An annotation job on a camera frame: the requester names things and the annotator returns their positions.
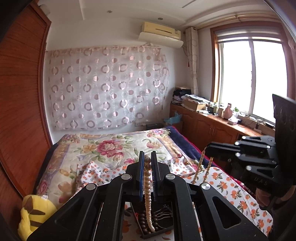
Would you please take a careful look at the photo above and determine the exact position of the person's right hand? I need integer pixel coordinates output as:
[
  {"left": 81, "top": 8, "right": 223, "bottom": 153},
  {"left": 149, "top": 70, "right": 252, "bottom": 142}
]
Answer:
[{"left": 255, "top": 185, "right": 295, "bottom": 210}]

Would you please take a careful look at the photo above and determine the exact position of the teal cloth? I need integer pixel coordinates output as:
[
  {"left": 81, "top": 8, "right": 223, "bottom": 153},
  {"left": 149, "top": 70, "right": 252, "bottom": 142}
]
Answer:
[{"left": 164, "top": 111, "right": 183, "bottom": 126}]

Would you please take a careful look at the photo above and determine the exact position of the long pearl necklace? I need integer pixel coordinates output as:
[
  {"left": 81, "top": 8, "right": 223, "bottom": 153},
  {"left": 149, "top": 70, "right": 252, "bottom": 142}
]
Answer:
[{"left": 191, "top": 146, "right": 214, "bottom": 186}]

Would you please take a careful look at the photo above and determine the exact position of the brown wooden bead bracelet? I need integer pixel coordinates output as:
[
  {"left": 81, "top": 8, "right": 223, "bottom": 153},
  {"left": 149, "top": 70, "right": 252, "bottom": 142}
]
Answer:
[{"left": 137, "top": 211, "right": 163, "bottom": 235}]

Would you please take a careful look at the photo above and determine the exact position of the wooden side cabinet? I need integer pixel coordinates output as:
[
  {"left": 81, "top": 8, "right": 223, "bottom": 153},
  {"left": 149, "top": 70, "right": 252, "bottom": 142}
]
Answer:
[{"left": 170, "top": 104, "right": 262, "bottom": 151}]

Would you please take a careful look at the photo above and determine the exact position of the floral quilt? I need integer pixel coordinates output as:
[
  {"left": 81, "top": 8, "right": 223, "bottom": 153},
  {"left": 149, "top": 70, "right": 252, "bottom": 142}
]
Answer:
[{"left": 36, "top": 127, "right": 202, "bottom": 209}]

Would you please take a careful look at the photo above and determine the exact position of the red wooden wardrobe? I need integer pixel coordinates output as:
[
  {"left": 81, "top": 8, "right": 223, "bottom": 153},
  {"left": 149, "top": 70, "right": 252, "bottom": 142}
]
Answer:
[{"left": 1, "top": 1, "right": 51, "bottom": 230}]

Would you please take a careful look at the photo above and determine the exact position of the black square jewelry box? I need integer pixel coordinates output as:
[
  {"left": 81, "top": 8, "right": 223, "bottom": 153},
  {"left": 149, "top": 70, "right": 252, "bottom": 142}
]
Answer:
[{"left": 130, "top": 201, "right": 174, "bottom": 240}]

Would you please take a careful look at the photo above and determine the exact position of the stack of papers and boxes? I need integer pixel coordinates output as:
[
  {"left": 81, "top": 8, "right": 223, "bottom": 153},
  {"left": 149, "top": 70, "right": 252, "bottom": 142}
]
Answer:
[{"left": 171, "top": 87, "right": 210, "bottom": 112}]

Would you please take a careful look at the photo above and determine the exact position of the pink bottle on cabinet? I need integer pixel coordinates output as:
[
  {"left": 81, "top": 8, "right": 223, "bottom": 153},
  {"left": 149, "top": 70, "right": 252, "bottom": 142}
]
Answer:
[{"left": 223, "top": 103, "right": 233, "bottom": 120}]

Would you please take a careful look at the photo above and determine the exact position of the window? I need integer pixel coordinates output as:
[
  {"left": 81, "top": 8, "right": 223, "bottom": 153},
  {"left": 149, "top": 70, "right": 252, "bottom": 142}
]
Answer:
[{"left": 210, "top": 21, "right": 295, "bottom": 123}]

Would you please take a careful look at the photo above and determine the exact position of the orange print bed cloth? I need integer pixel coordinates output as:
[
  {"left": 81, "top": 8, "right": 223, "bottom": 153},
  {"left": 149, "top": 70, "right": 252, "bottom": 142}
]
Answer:
[{"left": 76, "top": 157, "right": 273, "bottom": 235}]

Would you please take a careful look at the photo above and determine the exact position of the yellow striped plush toy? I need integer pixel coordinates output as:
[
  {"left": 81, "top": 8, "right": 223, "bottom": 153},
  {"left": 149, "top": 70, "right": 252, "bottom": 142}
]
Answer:
[{"left": 18, "top": 195, "right": 57, "bottom": 240}]

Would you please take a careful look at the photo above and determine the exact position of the wall air conditioner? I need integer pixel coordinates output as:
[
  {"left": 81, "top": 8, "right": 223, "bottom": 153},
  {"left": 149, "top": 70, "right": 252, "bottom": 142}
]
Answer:
[{"left": 138, "top": 22, "right": 184, "bottom": 48}]

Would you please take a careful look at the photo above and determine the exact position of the round pearl bracelet cluster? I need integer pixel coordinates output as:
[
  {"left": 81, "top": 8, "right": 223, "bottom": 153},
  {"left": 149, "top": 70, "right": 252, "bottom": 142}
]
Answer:
[{"left": 144, "top": 155, "right": 155, "bottom": 232}]

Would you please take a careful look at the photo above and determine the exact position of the circle pattern sheer curtain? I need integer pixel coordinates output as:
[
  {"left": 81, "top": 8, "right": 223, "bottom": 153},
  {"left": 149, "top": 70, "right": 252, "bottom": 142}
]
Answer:
[{"left": 45, "top": 46, "right": 170, "bottom": 131}]

